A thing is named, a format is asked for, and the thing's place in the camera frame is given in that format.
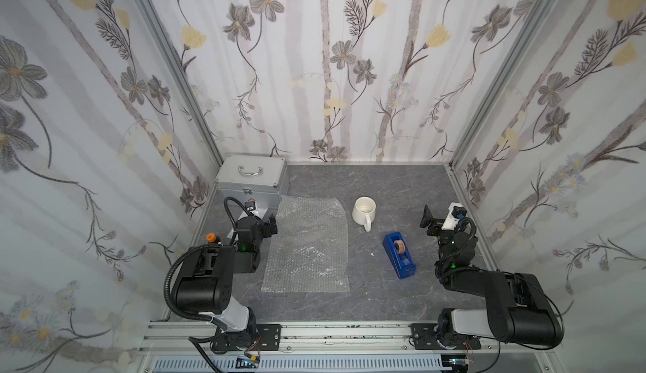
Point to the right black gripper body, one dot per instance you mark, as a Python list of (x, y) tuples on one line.
[(436, 224)]

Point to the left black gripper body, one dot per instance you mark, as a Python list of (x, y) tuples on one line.
[(267, 226)]

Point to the clear bubble wrap sheet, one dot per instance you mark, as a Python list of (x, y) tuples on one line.
[(310, 252)]

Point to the cream ceramic mug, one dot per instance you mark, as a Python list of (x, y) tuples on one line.
[(364, 211)]

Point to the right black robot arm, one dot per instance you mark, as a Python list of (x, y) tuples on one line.
[(516, 309)]

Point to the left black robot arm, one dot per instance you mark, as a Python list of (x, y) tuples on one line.
[(199, 284)]

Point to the blue tape dispenser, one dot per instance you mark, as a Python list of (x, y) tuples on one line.
[(399, 255)]

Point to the silver metal case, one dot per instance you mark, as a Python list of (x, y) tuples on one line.
[(262, 179)]

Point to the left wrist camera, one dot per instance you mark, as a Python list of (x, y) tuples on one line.
[(250, 206)]

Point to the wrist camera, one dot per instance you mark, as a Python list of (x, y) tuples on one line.
[(250, 206), (456, 212)]

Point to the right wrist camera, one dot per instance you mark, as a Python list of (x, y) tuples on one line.
[(456, 212)]

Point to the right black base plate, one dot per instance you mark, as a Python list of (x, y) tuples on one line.
[(430, 337)]

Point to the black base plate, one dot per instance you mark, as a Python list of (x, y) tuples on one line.
[(430, 337), (261, 337)]

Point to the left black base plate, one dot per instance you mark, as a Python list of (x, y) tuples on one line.
[(261, 337)]

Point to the aluminium front rail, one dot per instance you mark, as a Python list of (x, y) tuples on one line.
[(387, 346)]

